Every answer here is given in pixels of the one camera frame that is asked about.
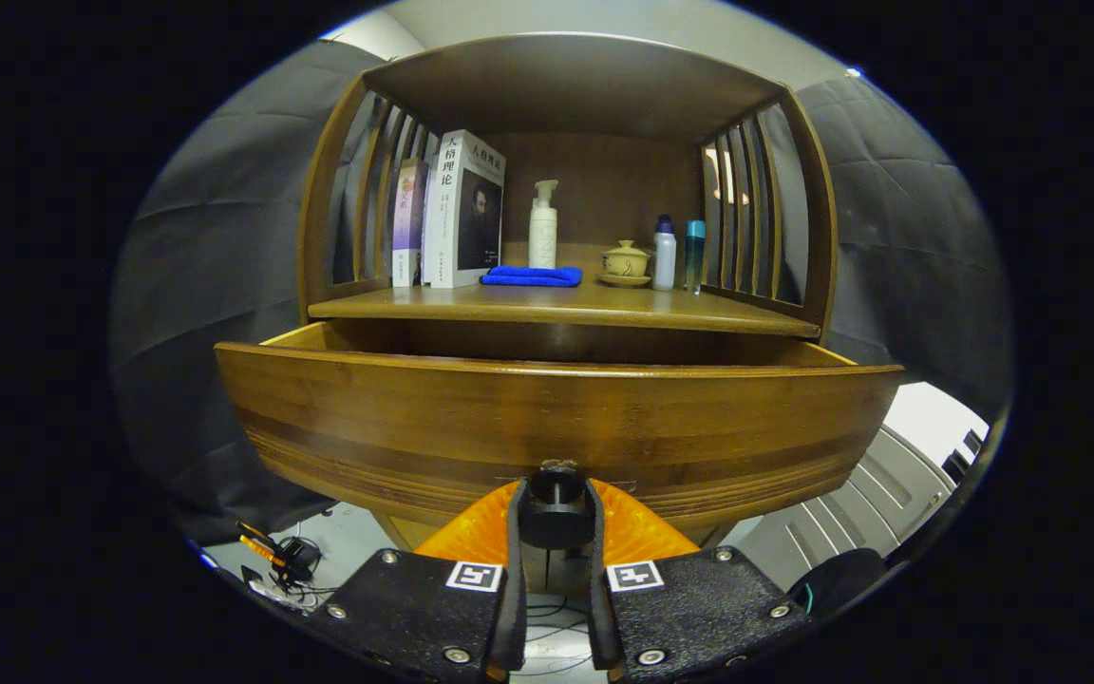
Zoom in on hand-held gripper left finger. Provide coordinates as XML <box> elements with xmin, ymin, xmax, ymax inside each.
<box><xmin>305</xmin><ymin>478</ymin><xmax>529</xmax><ymax>684</ymax></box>

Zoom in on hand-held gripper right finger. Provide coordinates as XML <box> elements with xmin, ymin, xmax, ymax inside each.
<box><xmin>585</xmin><ymin>478</ymin><xmax>812</xmax><ymax>684</ymax></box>

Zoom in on black drawer knob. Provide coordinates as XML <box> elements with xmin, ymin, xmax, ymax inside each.
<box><xmin>517</xmin><ymin>460</ymin><xmax>597</xmax><ymax>552</ymax></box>

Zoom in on brown wooden drawer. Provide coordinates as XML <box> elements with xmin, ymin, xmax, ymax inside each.
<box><xmin>215</xmin><ymin>318</ymin><xmax>905</xmax><ymax>552</ymax></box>

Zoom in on brown wooden countertop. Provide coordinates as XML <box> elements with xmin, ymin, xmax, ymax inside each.
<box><xmin>308</xmin><ymin>242</ymin><xmax>821</xmax><ymax>339</ymax></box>

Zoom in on brown wooden cabinet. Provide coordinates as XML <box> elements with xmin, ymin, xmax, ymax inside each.
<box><xmin>296</xmin><ymin>32</ymin><xmax>839</xmax><ymax>595</ymax></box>

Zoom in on orange black tool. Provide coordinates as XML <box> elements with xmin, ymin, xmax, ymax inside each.
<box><xmin>236</xmin><ymin>520</ymin><xmax>322</xmax><ymax>585</ymax></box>

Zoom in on white grey appliance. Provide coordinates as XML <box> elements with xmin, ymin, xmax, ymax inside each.
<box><xmin>727</xmin><ymin>382</ymin><xmax>990</xmax><ymax>595</ymax></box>

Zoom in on slim teal bottle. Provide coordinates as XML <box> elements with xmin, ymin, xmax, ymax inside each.
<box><xmin>684</xmin><ymin>219</ymin><xmax>707</xmax><ymax>295</ymax></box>

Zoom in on folded blue cloth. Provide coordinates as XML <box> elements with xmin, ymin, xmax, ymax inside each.
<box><xmin>481</xmin><ymin>265</ymin><xmax>584</xmax><ymax>288</ymax></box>

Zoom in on white bottle with blue cap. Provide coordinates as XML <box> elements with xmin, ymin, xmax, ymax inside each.
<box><xmin>652</xmin><ymin>214</ymin><xmax>678</xmax><ymax>292</ymax></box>

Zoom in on yellow lidded teacup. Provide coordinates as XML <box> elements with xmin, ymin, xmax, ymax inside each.
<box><xmin>596</xmin><ymin>239</ymin><xmax>652</xmax><ymax>288</ymax></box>

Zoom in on purple book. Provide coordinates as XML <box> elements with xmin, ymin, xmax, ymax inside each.
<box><xmin>391</xmin><ymin>158</ymin><xmax>430</xmax><ymax>288</ymax></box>

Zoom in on thick white portrait book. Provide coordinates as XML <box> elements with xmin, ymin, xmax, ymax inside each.
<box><xmin>422</xmin><ymin>129</ymin><xmax>506</xmax><ymax>290</ymax></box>

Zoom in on white pump bottle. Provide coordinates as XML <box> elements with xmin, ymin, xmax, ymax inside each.
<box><xmin>528</xmin><ymin>180</ymin><xmax>559</xmax><ymax>270</ymax></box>

